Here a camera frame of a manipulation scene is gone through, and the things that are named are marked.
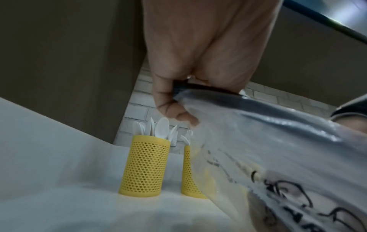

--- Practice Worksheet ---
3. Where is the person's right hand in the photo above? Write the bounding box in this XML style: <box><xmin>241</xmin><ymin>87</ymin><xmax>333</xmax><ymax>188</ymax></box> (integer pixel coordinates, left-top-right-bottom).
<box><xmin>335</xmin><ymin>115</ymin><xmax>367</xmax><ymax>135</ymax></box>

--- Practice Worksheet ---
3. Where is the bunch of sorted white spoons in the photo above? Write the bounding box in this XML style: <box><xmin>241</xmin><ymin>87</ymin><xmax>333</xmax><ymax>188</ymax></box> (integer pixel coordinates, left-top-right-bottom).
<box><xmin>132</xmin><ymin>117</ymin><xmax>179</xmax><ymax>141</ymax></box>

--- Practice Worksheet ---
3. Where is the clear plastic cutlery bag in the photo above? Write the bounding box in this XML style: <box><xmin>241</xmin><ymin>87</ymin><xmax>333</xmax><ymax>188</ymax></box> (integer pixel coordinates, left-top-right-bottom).
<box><xmin>172</xmin><ymin>80</ymin><xmax>367</xmax><ymax>232</ymax></box>

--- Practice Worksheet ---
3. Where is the black right wrist band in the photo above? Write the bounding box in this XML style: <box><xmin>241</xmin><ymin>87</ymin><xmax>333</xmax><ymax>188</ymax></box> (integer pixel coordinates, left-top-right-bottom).
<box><xmin>329</xmin><ymin>94</ymin><xmax>367</xmax><ymax>118</ymax></box>

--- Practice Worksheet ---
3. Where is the person's left hand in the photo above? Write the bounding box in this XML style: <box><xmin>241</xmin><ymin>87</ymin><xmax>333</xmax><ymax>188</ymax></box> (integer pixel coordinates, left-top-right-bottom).
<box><xmin>141</xmin><ymin>0</ymin><xmax>283</xmax><ymax>127</ymax></box>

